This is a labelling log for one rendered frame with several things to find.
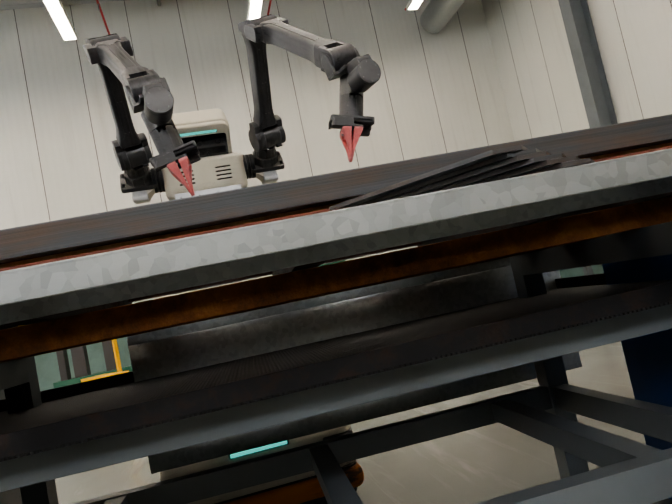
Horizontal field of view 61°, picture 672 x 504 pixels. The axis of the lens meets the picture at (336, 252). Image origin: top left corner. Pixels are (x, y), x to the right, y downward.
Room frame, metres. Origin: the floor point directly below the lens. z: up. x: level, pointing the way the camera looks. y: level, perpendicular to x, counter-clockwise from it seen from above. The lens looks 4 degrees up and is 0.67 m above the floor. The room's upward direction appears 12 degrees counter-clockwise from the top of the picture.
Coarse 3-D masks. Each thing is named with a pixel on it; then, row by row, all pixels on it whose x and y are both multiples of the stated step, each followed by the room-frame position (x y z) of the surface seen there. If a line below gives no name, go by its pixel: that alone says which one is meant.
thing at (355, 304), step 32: (416, 288) 1.72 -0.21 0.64; (448, 288) 1.73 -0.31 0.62; (480, 288) 1.75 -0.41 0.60; (512, 288) 1.77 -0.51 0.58; (256, 320) 1.64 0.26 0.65; (288, 320) 1.65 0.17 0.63; (320, 320) 1.67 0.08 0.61; (352, 320) 1.68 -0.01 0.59; (384, 320) 1.70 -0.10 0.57; (160, 352) 1.59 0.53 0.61; (192, 352) 1.60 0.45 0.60; (224, 352) 1.62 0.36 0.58; (256, 352) 1.63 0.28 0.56; (576, 352) 1.79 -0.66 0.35; (448, 384) 1.72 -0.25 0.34; (480, 384) 1.74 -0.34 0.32; (320, 416) 1.66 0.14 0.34; (352, 416) 1.67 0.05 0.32; (192, 448) 1.60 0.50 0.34; (224, 448) 1.61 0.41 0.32
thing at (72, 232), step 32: (608, 128) 0.97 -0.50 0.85; (640, 128) 0.98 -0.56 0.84; (416, 160) 0.91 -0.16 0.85; (448, 160) 0.92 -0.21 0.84; (224, 192) 0.86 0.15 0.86; (256, 192) 0.87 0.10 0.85; (288, 192) 0.88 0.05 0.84; (320, 192) 0.88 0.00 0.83; (352, 192) 0.89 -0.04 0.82; (64, 224) 0.82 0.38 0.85; (96, 224) 0.83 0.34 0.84; (128, 224) 0.84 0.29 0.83; (160, 224) 0.84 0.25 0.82; (192, 224) 0.85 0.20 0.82; (0, 256) 0.81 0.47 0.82; (32, 256) 0.83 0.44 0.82
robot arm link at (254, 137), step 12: (240, 24) 1.60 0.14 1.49; (252, 48) 1.63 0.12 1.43; (264, 48) 1.65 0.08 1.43; (252, 60) 1.66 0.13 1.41; (264, 60) 1.67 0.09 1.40; (252, 72) 1.70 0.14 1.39; (264, 72) 1.70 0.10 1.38; (252, 84) 1.74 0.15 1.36; (264, 84) 1.72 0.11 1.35; (264, 96) 1.75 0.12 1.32; (264, 108) 1.77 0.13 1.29; (264, 120) 1.80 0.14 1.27; (276, 120) 1.84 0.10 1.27; (252, 132) 1.84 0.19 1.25; (252, 144) 1.88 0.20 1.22; (264, 144) 1.84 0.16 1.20
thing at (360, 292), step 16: (448, 272) 1.73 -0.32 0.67; (464, 272) 1.74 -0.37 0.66; (368, 288) 1.69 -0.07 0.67; (384, 288) 1.70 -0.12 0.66; (400, 288) 1.71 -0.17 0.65; (288, 304) 1.65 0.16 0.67; (304, 304) 1.66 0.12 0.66; (320, 304) 1.67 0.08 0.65; (208, 320) 1.61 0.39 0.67; (224, 320) 1.62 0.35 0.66; (240, 320) 1.63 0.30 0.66; (128, 336) 1.58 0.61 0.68; (144, 336) 1.59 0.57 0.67; (160, 336) 1.59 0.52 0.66
